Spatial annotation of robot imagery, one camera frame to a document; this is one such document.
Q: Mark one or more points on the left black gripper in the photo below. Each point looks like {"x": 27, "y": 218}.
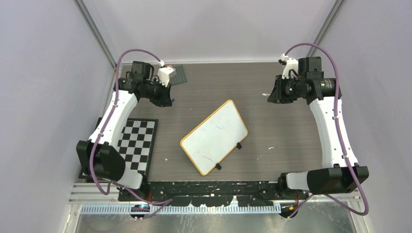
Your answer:
{"x": 164, "y": 101}

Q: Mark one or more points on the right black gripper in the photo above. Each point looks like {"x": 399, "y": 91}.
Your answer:
{"x": 278, "y": 96}

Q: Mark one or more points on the black white checkerboard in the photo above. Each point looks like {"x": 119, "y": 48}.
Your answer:
{"x": 136, "y": 144}

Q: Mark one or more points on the yellow framed whiteboard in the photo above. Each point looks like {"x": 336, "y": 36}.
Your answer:
{"x": 214, "y": 138}

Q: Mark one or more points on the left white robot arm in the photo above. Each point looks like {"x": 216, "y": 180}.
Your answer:
{"x": 99, "y": 155}

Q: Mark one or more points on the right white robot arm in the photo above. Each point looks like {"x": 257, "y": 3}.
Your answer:
{"x": 340, "y": 168}

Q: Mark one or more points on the grey studded baseplate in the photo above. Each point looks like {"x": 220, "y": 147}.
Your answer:
{"x": 179, "y": 76}

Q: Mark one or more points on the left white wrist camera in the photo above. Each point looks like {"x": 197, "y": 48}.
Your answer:
{"x": 165, "y": 73}

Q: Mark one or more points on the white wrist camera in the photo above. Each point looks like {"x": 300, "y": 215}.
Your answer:
{"x": 290, "y": 67}
{"x": 165, "y": 73}

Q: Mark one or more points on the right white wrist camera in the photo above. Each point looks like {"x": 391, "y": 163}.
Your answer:
{"x": 290, "y": 67}

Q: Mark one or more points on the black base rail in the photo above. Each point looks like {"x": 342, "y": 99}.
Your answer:
{"x": 213, "y": 193}

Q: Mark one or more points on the white slotted cable duct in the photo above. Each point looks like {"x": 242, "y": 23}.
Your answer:
{"x": 119, "y": 209}

